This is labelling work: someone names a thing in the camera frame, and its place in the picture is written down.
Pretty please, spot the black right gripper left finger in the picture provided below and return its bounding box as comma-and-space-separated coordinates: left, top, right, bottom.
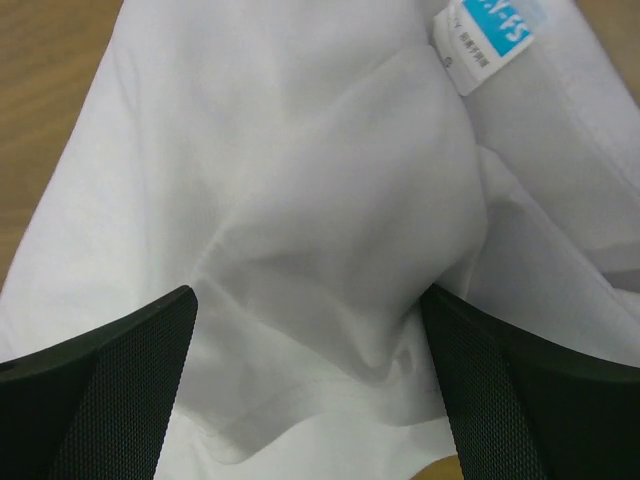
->
1, 286, 198, 480

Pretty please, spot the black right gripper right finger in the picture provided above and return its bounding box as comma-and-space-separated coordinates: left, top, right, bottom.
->
422, 285, 639, 479

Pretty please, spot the white t shirt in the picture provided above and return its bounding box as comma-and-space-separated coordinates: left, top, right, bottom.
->
1, 1, 639, 479

